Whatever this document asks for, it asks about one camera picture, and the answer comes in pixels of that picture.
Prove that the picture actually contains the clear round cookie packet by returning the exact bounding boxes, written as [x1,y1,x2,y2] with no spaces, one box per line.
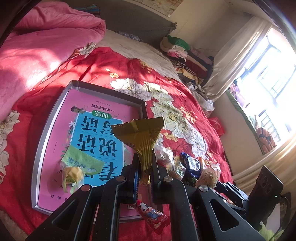
[154,144,173,170]

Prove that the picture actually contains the gold candy bar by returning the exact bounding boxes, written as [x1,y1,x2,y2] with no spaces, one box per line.
[111,117,164,185]

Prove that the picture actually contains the red lollipop candy packet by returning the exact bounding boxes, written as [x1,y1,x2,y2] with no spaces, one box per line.
[135,199,170,235]

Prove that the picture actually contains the clear meat floss cake packet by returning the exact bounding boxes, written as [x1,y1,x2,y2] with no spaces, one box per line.
[196,164,221,188]

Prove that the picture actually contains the green white snack packet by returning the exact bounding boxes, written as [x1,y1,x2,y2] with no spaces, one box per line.
[60,145,105,194]

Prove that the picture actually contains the clear small pastry packet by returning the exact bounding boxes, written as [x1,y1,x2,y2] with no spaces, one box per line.
[167,160,186,181]

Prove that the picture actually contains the dark green snack packet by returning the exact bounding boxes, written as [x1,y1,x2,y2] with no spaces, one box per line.
[182,175,198,187]

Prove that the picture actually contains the dark blue Oreo packet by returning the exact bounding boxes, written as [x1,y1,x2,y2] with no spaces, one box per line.
[181,152,201,179]

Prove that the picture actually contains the orange cracker packet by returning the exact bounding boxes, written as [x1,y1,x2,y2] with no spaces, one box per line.
[198,157,211,172]

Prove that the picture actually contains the orange patterned cushion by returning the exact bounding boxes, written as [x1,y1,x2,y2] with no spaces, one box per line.
[256,128,276,154]

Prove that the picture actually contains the red floral bedspread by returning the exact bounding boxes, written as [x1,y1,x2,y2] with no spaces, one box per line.
[1,47,232,240]

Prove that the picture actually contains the pink children's book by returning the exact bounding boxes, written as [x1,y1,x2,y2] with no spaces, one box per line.
[37,88,145,219]

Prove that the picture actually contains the red envelope packet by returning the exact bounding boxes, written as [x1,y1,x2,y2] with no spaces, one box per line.
[208,117,225,137]

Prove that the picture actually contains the white plastic bag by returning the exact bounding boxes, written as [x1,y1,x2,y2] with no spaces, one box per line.
[185,82,214,111]

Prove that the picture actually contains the stack of folded clothes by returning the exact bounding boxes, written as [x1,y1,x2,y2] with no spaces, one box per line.
[159,35,214,87]

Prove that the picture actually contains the cream curtain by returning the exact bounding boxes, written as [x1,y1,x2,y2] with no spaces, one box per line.
[203,16,272,101]

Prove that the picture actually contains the grey padded headboard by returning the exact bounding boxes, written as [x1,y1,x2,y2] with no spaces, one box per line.
[76,4,178,48]

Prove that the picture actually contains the pink quilt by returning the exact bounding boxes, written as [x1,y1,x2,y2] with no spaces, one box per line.
[1,1,106,121]

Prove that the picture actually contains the wall painting panels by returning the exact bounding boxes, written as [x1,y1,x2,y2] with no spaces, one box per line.
[135,0,183,17]

